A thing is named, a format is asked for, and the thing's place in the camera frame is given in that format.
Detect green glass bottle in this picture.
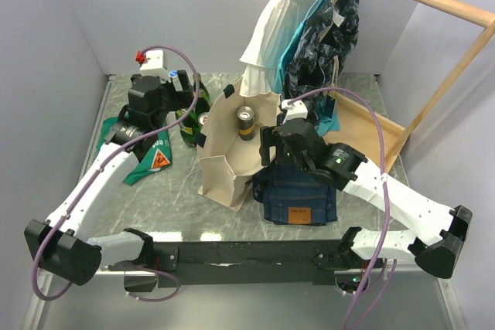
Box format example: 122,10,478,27
179,110,200,147
195,74,211,116

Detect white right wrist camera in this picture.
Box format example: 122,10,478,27
281,100,308,124

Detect white pleated garment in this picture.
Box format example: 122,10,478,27
240,0,313,97

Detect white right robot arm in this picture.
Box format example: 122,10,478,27
259,118,473,279

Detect dark can silver top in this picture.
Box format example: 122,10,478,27
237,106,254,141

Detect silver can red tab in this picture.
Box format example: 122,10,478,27
198,112,209,127

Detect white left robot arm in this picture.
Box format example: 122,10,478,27
24,74,193,286

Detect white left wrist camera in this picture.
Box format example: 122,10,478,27
135,49,169,80

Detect green t-shirt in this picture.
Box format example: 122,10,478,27
96,115,173,186

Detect teal garment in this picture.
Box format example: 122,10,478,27
276,0,341,138

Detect black base bar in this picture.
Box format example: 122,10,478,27
107,240,372,292

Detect folded blue jeans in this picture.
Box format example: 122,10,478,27
252,163,337,226

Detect beige canvas tote bag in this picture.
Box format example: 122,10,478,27
197,80,280,211

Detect clear bottle blue cap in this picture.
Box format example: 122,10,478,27
169,70,188,92

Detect dark patterned shirt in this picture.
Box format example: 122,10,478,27
277,0,360,100

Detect wooden clothes rack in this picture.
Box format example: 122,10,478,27
346,0,494,175

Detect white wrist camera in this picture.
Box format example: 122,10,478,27
281,100,308,124
135,49,169,80

